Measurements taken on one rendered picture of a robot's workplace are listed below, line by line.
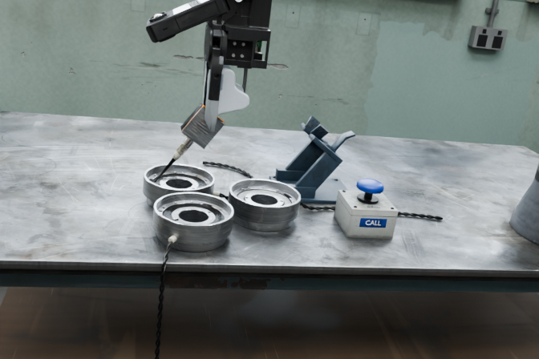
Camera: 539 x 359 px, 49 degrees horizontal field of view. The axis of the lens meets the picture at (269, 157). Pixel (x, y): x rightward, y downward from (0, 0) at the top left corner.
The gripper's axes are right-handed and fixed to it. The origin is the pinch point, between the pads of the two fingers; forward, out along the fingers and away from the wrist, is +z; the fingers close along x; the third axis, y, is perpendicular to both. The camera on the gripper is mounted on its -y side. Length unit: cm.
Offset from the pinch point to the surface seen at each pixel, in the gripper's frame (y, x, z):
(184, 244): -3.2, -15.3, 12.1
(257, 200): 8.4, -2.7, 11.4
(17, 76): -56, 157, 33
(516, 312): 67, 7, 38
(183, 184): -2.4, 2.0, 11.2
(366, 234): 23.0, -10.5, 12.7
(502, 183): 60, 14, 13
